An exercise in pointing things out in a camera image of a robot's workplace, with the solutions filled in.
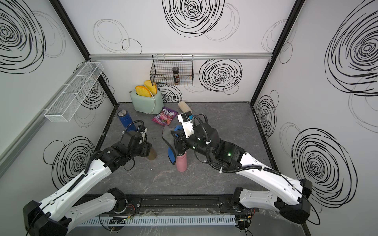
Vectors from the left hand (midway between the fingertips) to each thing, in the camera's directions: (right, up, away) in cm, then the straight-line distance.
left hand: (145, 143), depth 78 cm
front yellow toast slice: (-9, +32, +22) cm, 40 cm away
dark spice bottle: (+16, +38, +9) cm, 42 cm away
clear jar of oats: (+19, +22, +34) cm, 44 cm away
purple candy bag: (+5, +15, +29) cm, 33 cm away
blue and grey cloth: (+15, +6, -17) cm, 24 cm away
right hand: (+18, +9, -19) cm, 27 cm away
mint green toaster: (-6, +23, +35) cm, 42 cm away
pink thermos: (+20, -9, -5) cm, 22 cm away
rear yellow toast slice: (-4, +35, +26) cm, 44 cm away
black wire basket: (+6, +41, +11) cm, 43 cm away
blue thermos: (-15, +12, +10) cm, 22 cm away
